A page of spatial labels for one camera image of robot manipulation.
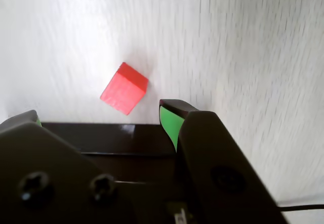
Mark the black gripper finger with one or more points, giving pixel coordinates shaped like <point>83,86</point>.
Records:
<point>215,158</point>
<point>50,173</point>

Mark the red wooden cube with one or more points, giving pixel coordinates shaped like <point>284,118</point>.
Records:
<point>124,89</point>

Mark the black cardboard box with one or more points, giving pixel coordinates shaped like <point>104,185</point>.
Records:
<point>101,137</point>

